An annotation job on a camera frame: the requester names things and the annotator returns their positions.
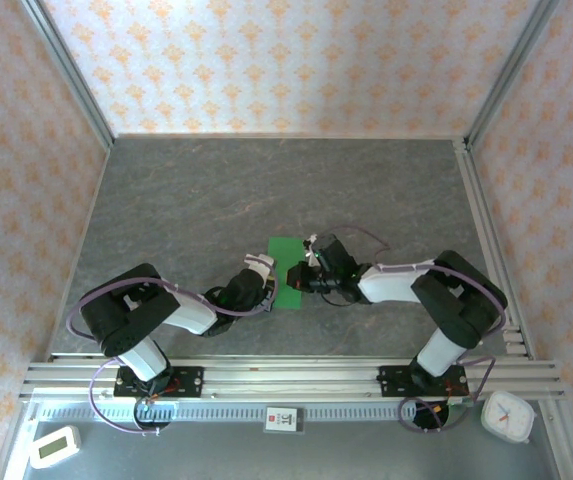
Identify aluminium mounting rail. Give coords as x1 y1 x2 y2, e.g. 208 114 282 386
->
19 353 565 401

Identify grey metal sheet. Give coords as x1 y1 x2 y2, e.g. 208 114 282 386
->
20 419 560 480

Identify grey slotted cable duct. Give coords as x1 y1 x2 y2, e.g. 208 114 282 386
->
35 402 467 424

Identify aluminium side rail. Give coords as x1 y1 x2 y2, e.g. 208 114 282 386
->
454 138 537 361

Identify aluminium frame post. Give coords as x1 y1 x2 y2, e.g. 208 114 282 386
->
465 0 562 151
18 0 116 151

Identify red orange power wires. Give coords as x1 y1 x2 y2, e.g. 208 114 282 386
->
146 375 183 402
435 379 471 414

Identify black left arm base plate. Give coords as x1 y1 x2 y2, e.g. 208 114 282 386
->
114 367 205 399

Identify white digital timer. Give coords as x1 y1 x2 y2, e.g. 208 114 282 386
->
29 424 82 470

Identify white analog clock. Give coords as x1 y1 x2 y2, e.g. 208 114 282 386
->
480 390 537 445

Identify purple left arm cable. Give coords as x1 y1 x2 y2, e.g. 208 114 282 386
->
67 254 280 436

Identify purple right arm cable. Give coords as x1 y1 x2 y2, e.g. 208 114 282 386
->
333 227 510 434

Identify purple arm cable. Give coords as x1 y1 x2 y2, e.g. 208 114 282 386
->
67 254 280 436
333 227 510 434

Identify green paper sheet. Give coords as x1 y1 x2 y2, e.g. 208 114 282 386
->
268 237 307 311

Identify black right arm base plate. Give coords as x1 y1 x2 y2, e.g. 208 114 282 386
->
378 364 467 399

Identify small label card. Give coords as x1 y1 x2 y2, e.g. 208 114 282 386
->
264 407 300 434

